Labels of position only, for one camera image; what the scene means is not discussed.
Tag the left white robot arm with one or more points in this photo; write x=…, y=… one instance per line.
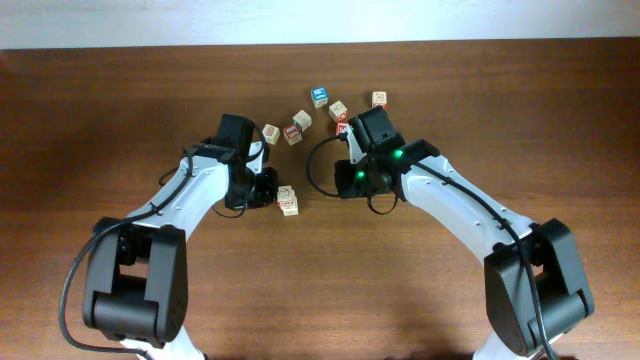
x=136, y=290

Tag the green N wooden block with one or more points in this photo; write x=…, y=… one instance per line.
x=289, y=207

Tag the plain top red-side block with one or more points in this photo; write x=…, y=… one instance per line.
x=338, y=112

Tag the number 2 wooden block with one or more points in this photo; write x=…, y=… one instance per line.
x=285, y=196

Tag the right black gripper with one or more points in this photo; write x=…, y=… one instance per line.
x=345, y=179

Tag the red R wooden block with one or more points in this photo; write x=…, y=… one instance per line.
x=341, y=127

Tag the far right red block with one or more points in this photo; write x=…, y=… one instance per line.
x=379, y=99

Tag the plain top blue-side block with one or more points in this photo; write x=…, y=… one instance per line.
x=302, y=120

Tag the pineapple wooden block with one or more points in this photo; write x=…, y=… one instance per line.
x=271, y=134

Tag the blue top wooden block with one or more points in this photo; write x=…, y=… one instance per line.
x=319, y=96

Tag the red I wooden block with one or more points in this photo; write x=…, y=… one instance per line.
x=292, y=134

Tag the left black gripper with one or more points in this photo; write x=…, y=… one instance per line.
x=267, y=190

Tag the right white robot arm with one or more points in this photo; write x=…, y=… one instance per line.
x=536, y=289

